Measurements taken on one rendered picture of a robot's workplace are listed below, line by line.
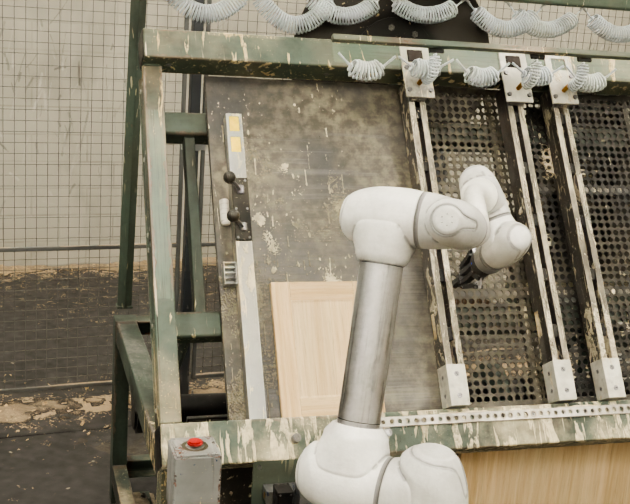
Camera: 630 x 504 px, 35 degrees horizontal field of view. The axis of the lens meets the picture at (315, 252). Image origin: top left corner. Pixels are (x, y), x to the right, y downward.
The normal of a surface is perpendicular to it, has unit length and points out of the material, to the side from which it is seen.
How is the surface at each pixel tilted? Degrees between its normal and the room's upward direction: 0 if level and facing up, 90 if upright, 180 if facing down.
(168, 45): 56
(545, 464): 90
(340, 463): 71
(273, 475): 90
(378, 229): 80
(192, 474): 90
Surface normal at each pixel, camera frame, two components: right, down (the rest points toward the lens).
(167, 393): 0.27, -0.33
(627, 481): 0.28, 0.25
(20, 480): 0.07, -0.97
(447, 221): -0.22, -0.07
